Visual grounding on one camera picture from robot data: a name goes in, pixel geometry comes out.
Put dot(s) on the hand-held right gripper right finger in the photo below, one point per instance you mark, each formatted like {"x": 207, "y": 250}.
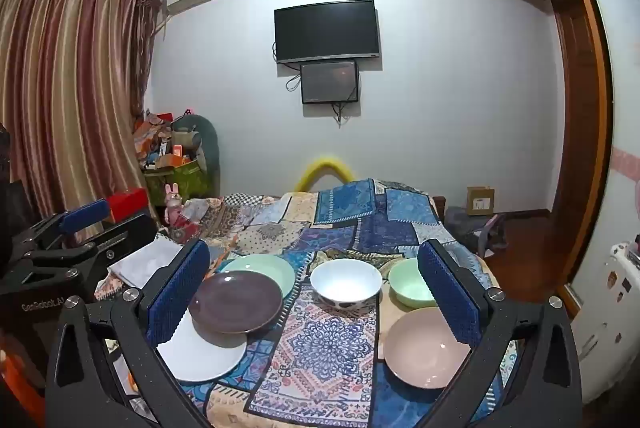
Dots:
{"x": 450, "y": 295}

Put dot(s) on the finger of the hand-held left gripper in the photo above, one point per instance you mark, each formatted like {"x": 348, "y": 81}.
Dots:
{"x": 85, "y": 214}
{"x": 125, "y": 235}

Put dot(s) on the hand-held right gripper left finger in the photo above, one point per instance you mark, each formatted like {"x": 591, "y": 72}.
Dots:
{"x": 177, "y": 295}

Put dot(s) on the green bowl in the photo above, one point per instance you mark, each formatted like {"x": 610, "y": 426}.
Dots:
{"x": 407, "y": 283}

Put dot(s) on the brown plate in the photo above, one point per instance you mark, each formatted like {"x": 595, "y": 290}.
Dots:
{"x": 235, "y": 303}

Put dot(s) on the pink bowl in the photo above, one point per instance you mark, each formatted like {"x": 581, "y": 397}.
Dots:
{"x": 425, "y": 348}

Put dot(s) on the white plate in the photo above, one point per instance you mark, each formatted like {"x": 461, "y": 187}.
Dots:
{"x": 200, "y": 363}

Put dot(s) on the green plate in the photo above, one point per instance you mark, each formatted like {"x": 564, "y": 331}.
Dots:
{"x": 260, "y": 264}

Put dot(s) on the white bowl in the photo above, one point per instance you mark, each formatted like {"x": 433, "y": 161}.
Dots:
{"x": 345, "y": 280}

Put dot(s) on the red box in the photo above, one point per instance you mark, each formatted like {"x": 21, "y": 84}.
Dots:
{"x": 130, "y": 203}

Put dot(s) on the white folded cloth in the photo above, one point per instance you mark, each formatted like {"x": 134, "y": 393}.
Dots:
{"x": 145, "y": 263}

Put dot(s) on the pink bunny toy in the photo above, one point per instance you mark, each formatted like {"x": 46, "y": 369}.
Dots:
{"x": 173, "y": 204}

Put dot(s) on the grey cloth bundle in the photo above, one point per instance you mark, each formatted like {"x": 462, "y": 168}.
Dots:
{"x": 460, "y": 225}

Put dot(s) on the green patterned box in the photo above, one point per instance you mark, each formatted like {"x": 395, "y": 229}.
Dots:
{"x": 190, "y": 180}

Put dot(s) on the person's orange garment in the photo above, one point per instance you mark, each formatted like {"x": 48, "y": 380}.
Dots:
{"x": 20, "y": 383}

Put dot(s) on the cardboard box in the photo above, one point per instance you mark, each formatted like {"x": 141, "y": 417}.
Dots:
{"x": 480, "y": 200}

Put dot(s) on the cluttered shelf of items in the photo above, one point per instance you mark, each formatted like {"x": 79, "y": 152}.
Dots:
{"x": 160, "y": 133}

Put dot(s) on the striped brown curtain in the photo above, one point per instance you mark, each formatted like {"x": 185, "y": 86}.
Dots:
{"x": 65, "y": 83}

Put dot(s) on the patchwork printed blanket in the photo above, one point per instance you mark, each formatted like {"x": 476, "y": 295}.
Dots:
{"x": 325, "y": 348}

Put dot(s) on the yellow foam tube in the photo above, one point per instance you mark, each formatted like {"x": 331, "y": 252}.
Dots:
{"x": 320, "y": 164}

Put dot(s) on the wooden door frame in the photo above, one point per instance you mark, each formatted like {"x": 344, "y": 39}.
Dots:
{"x": 582, "y": 108}

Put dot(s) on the small black wall monitor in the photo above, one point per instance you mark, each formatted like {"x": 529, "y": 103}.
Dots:
{"x": 330, "y": 82}

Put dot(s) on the black wall television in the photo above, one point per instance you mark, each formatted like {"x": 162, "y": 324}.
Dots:
{"x": 325, "y": 30}

